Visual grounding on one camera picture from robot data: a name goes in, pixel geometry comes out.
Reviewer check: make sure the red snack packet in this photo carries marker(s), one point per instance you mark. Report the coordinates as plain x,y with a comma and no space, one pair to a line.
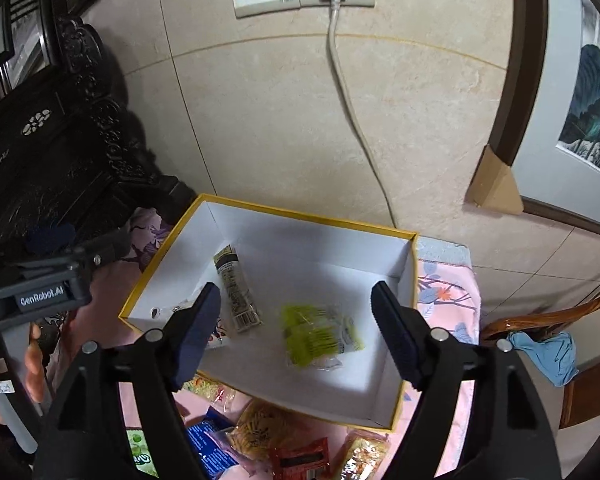
308,462

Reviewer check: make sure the dark long sausage packet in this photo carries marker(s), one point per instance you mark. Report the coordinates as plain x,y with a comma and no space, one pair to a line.
244,312

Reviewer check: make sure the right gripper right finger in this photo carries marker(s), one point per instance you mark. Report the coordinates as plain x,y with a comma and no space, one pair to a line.
406,335

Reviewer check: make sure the person's left hand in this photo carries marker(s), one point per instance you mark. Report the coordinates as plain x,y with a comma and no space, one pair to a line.
34,381

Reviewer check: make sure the orange-band biscuit packet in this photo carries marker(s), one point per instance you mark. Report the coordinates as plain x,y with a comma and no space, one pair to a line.
361,455

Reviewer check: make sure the cardboard frame corner protector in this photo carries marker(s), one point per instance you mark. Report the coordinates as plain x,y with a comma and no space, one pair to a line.
493,186

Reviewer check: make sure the yellow cardboard shoe box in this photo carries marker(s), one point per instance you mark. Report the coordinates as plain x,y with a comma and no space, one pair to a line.
288,258

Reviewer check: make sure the green white candy packet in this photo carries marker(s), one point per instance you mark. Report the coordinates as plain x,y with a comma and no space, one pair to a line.
139,449

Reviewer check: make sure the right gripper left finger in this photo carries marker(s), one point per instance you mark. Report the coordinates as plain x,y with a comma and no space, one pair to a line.
195,326

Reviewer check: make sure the yellow corn bar packet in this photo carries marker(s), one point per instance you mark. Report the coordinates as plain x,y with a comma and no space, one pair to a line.
212,391

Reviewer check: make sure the blue snack packet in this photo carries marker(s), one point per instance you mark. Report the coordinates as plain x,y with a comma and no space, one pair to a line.
214,460

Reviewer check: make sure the blue cloth on chair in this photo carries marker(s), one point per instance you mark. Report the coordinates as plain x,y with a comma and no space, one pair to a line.
555,357

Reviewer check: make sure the framed lotus painting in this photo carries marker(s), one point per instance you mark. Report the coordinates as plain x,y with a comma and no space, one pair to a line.
546,135

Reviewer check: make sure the green melon seed packet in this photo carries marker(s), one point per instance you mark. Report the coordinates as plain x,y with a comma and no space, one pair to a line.
316,336

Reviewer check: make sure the dark carved wooden cabinet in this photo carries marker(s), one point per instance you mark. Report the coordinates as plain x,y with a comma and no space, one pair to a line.
74,164

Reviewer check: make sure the pink cracker packet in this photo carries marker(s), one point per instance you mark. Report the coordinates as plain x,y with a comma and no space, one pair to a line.
260,428

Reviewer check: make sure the wooden armchair grey cushion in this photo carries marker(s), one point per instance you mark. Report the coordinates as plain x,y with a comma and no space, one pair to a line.
569,390

